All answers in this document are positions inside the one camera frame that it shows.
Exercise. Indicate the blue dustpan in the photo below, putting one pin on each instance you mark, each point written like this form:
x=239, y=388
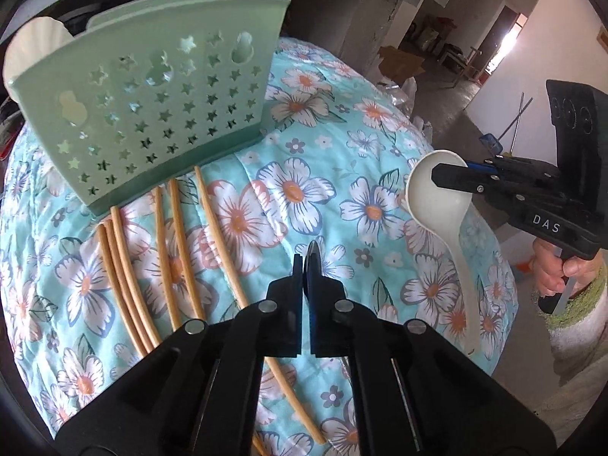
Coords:
x=489, y=141

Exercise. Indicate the green perforated utensil holder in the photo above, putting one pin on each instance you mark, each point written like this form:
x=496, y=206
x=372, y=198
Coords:
x=190, y=104

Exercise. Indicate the cardboard box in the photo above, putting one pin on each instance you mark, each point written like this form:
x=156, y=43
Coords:
x=401, y=59

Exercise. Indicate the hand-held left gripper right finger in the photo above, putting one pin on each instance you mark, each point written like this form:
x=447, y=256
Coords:
x=311, y=278

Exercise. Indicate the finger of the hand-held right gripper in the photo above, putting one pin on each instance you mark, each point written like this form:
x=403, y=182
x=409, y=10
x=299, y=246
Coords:
x=456, y=178
x=479, y=167

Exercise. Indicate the floral turquoise blanket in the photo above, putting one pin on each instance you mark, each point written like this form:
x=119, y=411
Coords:
x=332, y=199

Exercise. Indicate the wooden chair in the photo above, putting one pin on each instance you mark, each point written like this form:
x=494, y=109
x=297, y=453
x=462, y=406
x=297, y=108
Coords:
x=460, y=61

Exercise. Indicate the white plastic bag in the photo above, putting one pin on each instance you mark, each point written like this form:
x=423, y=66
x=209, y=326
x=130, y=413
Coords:
x=401, y=95

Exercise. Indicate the white rice paddle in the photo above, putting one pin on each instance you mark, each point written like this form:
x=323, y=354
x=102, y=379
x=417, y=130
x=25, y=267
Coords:
x=38, y=38

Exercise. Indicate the white plastic ladle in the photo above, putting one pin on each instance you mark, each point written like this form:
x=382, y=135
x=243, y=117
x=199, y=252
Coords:
x=437, y=209

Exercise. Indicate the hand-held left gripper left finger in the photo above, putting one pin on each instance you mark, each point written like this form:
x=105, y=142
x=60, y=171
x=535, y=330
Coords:
x=297, y=294

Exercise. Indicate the person's right hand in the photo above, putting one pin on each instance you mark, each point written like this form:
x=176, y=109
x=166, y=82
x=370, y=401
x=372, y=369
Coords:
x=548, y=270

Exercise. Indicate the bunch of wooden chopsticks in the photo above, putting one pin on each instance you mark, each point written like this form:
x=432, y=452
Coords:
x=295, y=401

